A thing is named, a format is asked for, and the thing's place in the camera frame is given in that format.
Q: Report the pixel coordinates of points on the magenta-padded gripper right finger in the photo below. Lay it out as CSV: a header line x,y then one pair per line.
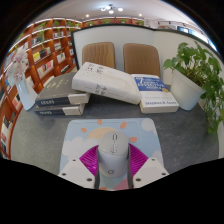
x,y
150,172

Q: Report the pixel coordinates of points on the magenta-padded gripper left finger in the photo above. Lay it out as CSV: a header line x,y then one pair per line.
x,y
76,172

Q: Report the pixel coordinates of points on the white computer mouse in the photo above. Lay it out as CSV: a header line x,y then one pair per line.
x,y
112,153

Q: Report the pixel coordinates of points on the light blue printed mouse pad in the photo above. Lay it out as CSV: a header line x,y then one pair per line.
x,y
80,140

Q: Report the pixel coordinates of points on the thin dark grey book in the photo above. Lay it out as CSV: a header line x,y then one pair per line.
x,y
56,110

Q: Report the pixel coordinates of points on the blue and white book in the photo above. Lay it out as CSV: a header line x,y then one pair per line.
x,y
156,95

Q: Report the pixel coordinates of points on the white pitcher vase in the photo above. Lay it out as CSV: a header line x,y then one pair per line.
x,y
26,96

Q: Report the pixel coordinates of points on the thick white book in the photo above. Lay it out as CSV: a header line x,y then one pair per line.
x,y
106,81

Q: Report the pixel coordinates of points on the green potted plant white pot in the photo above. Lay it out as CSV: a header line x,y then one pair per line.
x,y
190,80

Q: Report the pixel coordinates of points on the tan upholstered chair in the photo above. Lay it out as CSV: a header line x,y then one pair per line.
x,y
99,55
141,60

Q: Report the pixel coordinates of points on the orange wooden bookshelf unit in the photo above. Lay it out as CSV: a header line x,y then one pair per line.
x,y
43,56

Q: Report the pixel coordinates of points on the pink white flower bouquet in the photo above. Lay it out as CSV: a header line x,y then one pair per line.
x,y
18,65

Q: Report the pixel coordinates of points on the window with curtains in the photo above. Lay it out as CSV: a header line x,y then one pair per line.
x,y
186,31

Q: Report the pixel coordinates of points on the orange shelf unit with plants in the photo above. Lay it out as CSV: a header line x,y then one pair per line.
x,y
113,21

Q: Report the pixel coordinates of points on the ceiling light cluster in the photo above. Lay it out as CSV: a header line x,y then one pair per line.
x,y
111,9

